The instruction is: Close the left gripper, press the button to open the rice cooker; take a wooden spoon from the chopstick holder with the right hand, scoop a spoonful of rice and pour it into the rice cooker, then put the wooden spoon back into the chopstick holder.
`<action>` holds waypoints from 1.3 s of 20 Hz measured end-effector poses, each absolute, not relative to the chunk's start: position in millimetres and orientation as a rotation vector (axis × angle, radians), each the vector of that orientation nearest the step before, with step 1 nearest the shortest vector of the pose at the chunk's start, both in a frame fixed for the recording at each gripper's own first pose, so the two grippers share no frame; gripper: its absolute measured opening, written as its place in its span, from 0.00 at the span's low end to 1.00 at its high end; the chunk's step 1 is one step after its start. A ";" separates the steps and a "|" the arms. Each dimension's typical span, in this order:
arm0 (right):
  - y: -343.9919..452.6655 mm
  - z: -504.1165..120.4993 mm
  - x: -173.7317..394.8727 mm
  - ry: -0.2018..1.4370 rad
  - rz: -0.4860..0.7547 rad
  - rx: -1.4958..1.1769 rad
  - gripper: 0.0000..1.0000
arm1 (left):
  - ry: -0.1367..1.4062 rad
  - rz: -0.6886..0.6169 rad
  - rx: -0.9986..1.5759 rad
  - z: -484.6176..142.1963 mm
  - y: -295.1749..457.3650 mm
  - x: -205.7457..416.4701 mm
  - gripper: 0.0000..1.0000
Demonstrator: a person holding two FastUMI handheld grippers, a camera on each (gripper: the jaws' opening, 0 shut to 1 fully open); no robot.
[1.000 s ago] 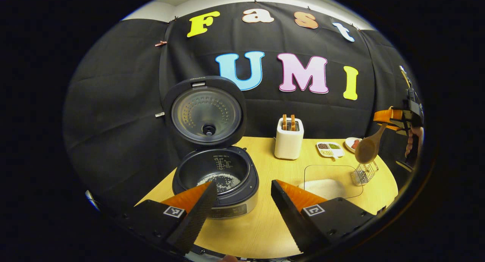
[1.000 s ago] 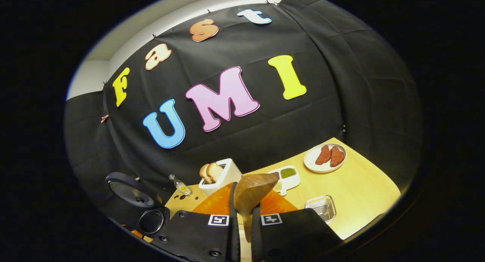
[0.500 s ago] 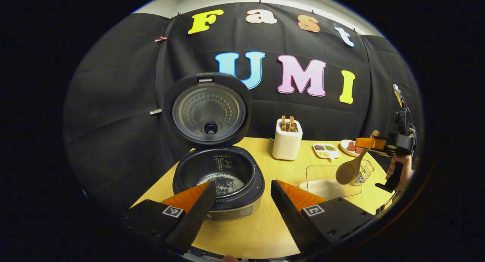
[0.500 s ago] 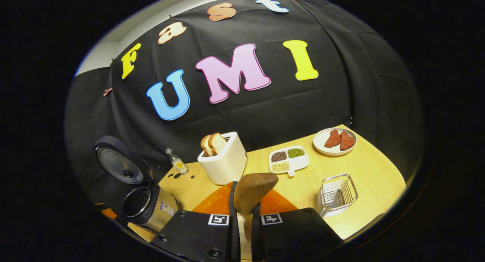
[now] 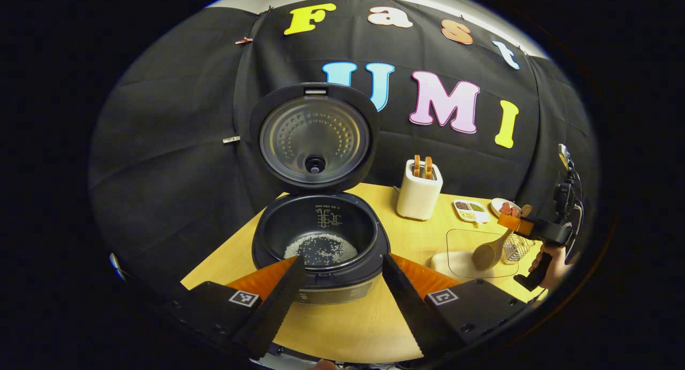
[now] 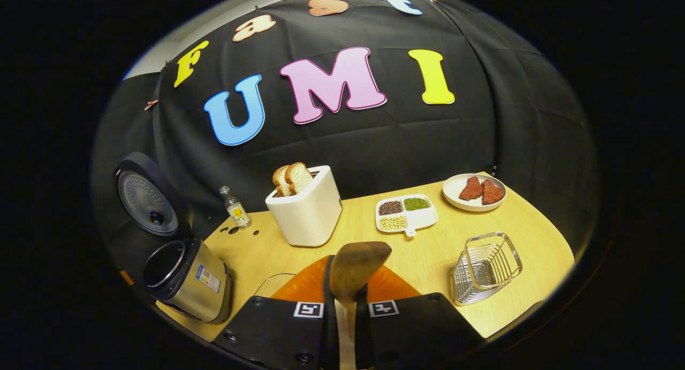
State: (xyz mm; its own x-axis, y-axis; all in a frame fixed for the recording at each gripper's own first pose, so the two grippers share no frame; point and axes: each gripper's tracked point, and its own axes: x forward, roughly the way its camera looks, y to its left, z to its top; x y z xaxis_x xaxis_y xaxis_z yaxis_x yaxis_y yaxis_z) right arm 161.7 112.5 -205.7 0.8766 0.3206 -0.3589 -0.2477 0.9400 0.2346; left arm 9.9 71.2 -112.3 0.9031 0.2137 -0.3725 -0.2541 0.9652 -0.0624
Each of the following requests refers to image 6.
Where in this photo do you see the wooden spoon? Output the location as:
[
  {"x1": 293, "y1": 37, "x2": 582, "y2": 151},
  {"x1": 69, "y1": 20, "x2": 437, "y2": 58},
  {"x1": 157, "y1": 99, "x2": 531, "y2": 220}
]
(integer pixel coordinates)
[{"x1": 329, "y1": 241, "x2": 393, "y2": 370}]

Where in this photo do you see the metal wire chopstick holder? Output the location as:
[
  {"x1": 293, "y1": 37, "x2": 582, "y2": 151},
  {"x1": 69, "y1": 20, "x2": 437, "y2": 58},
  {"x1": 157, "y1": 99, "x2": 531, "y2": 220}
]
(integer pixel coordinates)
[{"x1": 451, "y1": 231, "x2": 523, "y2": 306}]

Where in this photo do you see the black backdrop cloth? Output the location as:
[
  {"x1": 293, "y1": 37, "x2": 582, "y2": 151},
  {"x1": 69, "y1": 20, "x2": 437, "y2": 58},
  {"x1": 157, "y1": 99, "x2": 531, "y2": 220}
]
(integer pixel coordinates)
[{"x1": 91, "y1": 0, "x2": 597, "y2": 285}]

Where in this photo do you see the white toaster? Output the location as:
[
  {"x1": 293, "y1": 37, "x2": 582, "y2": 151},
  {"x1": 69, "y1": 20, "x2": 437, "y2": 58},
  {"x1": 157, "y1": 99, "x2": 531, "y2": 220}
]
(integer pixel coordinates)
[{"x1": 265, "y1": 165, "x2": 343, "y2": 247}]

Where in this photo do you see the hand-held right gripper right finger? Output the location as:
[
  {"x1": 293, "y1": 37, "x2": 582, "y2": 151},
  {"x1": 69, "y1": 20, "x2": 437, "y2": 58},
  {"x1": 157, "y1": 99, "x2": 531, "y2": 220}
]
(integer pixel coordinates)
[{"x1": 354, "y1": 264, "x2": 486, "y2": 370}]

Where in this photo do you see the red meat piece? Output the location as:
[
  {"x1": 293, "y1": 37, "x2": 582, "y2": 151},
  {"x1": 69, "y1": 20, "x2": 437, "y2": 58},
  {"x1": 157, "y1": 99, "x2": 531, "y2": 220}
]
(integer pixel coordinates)
[
  {"x1": 459, "y1": 176, "x2": 485, "y2": 201},
  {"x1": 481, "y1": 179, "x2": 506, "y2": 206}
]

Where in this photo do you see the bread slice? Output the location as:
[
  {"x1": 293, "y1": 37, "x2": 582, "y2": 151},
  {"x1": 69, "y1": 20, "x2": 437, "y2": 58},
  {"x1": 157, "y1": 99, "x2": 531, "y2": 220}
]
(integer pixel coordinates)
[
  {"x1": 284, "y1": 162, "x2": 314, "y2": 195},
  {"x1": 272, "y1": 165, "x2": 292, "y2": 198}
]

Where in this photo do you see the translucent box of rice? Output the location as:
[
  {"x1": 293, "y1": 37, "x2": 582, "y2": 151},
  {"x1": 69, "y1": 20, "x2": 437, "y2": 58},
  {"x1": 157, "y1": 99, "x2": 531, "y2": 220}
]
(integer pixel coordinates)
[{"x1": 253, "y1": 273, "x2": 298, "y2": 300}]

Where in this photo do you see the small glass bottle yellow label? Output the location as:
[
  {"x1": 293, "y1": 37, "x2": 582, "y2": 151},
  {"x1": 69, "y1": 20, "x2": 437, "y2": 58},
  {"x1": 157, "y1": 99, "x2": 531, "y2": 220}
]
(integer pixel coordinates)
[{"x1": 219, "y1": 185, "x2": 252, "y2": 230}]

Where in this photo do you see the black and silver rice cooker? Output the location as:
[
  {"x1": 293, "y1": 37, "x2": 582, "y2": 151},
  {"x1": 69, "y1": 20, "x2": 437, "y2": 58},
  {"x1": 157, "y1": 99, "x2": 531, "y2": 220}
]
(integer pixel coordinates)
[{"x1": 114, "y1": 152, "x2": 234, "y2": 324}]

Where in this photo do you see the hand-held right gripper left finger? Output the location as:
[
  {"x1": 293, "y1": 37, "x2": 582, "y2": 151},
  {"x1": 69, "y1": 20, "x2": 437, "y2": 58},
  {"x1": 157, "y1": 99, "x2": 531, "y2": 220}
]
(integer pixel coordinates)
[{"x1": 211, "y1": 254, "x2": 339, "y2": 370}]

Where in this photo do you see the white divided dish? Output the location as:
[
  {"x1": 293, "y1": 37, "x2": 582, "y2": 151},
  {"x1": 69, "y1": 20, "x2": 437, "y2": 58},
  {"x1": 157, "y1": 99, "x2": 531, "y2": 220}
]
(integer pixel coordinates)
[{"x1": 375, "y1": 193, "x2": 439, "y2": 237}]

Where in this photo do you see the white round plate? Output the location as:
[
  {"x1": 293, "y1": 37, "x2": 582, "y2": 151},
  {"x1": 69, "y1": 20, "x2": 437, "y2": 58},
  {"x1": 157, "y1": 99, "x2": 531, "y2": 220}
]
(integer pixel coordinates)
[{"x1": 443, "y1": 173, "x2": 507, "y2": 213}]

